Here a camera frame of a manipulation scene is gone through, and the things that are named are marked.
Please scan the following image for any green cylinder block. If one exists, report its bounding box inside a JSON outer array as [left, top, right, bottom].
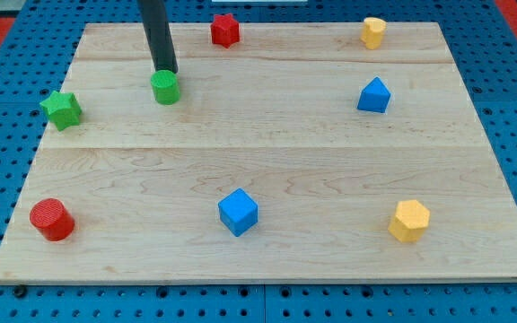
[[150, 70, 180, 105]]

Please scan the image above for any yellow hexagon block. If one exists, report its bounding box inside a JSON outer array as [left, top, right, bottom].
[[388, 200, 431, 243]]

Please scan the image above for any light wooden board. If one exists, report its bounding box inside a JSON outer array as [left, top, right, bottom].
[[0, 22, 517, 285]]

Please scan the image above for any blue cube block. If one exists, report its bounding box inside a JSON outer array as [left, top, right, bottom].
[[218, 188, 259, 237]]

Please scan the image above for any blue triangular prism block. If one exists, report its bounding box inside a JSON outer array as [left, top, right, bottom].
[[356, 76, 391, 113]]

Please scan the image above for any red star block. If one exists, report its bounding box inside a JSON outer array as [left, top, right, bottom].
[[210, 13, 241, 48]]

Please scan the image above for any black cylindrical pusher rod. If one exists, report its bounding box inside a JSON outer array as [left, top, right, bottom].
[[136, 0, 179, 74]]

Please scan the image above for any green star block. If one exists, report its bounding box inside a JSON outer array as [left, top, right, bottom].
[[39, 91, 82, 131]]

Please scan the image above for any red cylinder block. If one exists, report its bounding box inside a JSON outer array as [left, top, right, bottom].
[[29, 198, 75, 241]]

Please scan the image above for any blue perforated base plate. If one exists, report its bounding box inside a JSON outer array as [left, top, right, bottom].
[[0, 1, 517, 322]]

